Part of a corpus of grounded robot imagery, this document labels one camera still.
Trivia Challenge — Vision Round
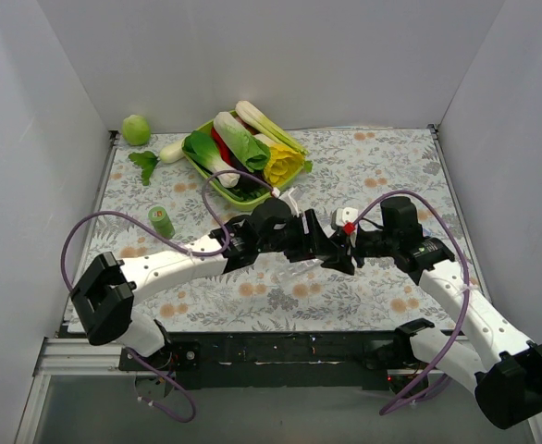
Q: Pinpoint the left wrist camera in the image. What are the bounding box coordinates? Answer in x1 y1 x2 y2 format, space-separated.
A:
278 187 303 216

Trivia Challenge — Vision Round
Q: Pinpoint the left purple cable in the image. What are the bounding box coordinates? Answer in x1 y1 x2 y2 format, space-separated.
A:
61 169 281 423

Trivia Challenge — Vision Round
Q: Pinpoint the red pepper toy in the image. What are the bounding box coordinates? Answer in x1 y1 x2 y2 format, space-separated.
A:
210 128 232 165

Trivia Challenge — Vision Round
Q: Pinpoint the floral table mat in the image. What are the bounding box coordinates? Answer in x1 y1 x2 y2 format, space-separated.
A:
83 128 467 332

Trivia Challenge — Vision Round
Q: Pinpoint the white bok choy toy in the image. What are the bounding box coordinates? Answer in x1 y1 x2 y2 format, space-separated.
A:
182 131 240 189

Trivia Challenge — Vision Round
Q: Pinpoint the white radish toy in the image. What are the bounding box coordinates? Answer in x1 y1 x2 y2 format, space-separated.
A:
128 139 184 186

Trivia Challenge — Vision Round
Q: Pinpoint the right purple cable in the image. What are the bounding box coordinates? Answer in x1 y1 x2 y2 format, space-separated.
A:
353 189 472 416

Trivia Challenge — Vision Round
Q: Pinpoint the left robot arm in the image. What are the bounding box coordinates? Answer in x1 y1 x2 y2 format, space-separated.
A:
69 198 354 370

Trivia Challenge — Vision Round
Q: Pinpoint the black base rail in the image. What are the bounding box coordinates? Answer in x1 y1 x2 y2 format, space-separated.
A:
57 323 457 392

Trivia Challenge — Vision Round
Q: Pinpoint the green napa cabbage toy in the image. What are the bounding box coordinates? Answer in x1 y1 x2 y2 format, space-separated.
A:
213 112 270 172

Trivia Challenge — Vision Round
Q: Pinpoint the dark purple eggplant toy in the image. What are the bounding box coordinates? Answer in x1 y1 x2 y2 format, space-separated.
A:
229 153 264 193

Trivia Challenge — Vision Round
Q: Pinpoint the green plastic tray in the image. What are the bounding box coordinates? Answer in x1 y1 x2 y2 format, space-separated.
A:
183 109 312 211

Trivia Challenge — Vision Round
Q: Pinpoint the purple cable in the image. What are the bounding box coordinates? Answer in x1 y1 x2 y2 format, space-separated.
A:
61 169 281 423
353 189 472 416

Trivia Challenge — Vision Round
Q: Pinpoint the green round cabbage toy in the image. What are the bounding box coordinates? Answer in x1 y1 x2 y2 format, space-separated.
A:
121 115 152 146

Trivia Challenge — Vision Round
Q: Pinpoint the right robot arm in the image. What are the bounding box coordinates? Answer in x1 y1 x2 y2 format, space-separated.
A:
342 191 542 429

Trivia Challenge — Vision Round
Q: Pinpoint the green cylindrical bottle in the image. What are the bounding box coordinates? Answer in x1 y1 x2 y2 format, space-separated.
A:
148 206 175 240

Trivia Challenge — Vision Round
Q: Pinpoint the yellow cabbage toy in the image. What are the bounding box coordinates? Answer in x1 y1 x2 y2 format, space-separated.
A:
254 133 305 188

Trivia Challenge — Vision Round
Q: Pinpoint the white green leek toy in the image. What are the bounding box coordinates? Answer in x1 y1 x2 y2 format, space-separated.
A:
235 101 308 155

